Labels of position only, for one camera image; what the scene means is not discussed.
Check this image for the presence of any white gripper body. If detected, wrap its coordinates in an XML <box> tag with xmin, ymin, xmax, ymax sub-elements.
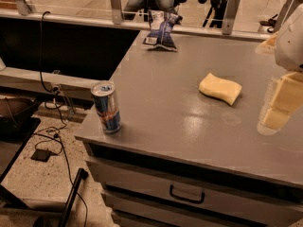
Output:
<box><xmin>275</xmin><ymin>4</ymin><xmax>303</xmax><ymax>72</ymax></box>

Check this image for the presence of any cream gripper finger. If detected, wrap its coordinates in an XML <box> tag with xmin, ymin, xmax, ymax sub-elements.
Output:
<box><xmin>255</xmin><ymin>32</ymin><xmax>278</xmax><ymax>55</ymax></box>
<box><xmin>257</xmin><ymin>72</ymin><xmax>303</xmax><ymax>135</ymax></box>

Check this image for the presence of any yellow sponge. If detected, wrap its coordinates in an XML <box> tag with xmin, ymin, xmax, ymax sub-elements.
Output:
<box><xmin>199</xmin><ymin>73</ymin><xmax>242</xmax><ymax>106</ymax></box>

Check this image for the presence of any blue white chip bag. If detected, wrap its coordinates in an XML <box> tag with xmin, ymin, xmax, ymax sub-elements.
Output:
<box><xmin>143</xmin><ymin>10</ymin><xmax>183</xmax><ymax>51</ymax></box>

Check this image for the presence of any grey drawer cabinet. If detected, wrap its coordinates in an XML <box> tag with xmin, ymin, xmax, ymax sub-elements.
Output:
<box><xmin>76</xmin><ymin>35</ymin><xmax>303</xmax><ymax>227</ymax></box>

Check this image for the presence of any blue silver energy drink can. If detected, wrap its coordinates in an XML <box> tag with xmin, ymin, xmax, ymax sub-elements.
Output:
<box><xmin>91</xmin><ymin>80</ymin><xmax>121</xmax><ymax>134</ymax></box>

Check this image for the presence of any black leaning bar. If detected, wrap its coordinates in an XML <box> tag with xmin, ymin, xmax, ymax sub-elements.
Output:
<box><xmin>58</xmin><ymin>168</ymin><xmax>88</xmax><ymax>227</ymax></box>

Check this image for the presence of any black power adapter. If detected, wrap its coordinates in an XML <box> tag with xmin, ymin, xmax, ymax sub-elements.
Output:
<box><xmin>30</xmin><ymin>148</ymin><xmax>51</xmax><ymax>162</ymax></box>

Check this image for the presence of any black drawer handle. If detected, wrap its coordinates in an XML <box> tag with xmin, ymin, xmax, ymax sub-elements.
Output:
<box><xmin>169</xmin><ymin>184</ymin><xmax>205</xmax><ymax>204</ymax></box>

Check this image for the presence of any black power cable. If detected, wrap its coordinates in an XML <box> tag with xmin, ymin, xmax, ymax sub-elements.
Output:
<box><xmin>32</xmin><ymin>10</ymin><xmax>89</xmax><ymax>227</ymax></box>

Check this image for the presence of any metal railing frame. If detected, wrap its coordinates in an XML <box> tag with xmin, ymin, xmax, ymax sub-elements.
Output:
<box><xmin>0</xmin><ymin>0</ymin><xmax>303</xmax><ymax>43</ymax></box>

